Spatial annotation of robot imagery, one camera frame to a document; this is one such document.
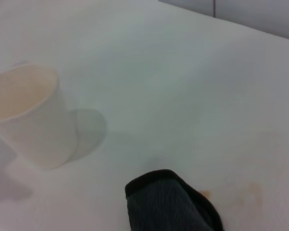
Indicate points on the dark blue rag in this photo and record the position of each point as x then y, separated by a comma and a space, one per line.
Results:
168, 204

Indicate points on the brown water stain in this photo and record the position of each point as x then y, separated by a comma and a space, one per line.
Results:
205, 193

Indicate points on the white plastic cup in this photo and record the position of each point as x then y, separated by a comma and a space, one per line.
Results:
31, 113

